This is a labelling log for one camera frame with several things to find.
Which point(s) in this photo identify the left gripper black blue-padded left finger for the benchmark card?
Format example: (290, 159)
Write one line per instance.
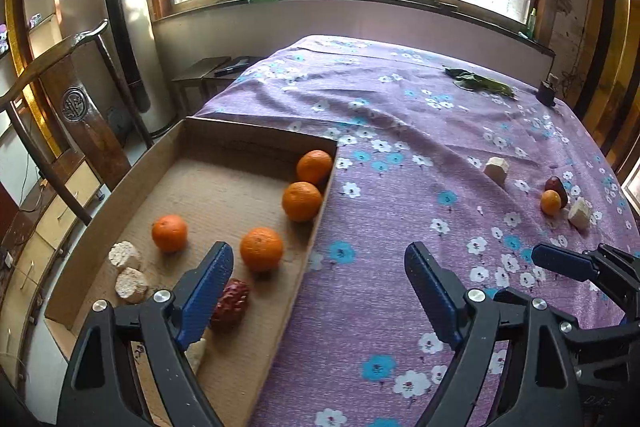
(101, 385)

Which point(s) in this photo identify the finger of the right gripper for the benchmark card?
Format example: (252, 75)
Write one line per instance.
(530, 296)
(611, 270)

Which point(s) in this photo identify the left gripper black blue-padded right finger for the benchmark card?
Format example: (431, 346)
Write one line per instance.
(538, 385)

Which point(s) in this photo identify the white yam piece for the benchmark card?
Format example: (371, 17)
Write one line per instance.
(579, 214)
(195, 354)
(131, 285)
(124, 255)
(497, 169)

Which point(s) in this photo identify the dark red jujube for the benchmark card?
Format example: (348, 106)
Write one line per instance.
(231, 307)
(555, 184)

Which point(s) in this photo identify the orange tangerine large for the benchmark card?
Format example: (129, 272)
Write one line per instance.
(301, 201)

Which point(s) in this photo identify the small orange tangerine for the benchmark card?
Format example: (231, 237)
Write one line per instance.
(550, 203)

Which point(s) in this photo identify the wooden drawer cabinet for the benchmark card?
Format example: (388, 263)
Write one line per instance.
(49, 221)

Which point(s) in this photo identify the small dark jar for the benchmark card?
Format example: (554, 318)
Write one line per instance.
(546, 91)

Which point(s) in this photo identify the purple floral tablecloth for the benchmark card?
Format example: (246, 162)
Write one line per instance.
(411, 149)

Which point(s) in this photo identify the cardboard box tray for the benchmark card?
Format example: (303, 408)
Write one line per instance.
(223, 178)

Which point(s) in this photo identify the green leafy vegetable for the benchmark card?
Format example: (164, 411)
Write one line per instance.
(473, 82)

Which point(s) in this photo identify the green bottle on sill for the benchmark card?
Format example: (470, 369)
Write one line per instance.
(531, 24)

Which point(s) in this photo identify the wooden chair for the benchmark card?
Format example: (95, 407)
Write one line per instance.
(77, 113)

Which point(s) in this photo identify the dark low side table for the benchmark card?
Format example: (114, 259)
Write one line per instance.
(207, 77)

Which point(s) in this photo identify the standing air conditioner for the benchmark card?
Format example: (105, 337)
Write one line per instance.
(136, 52)

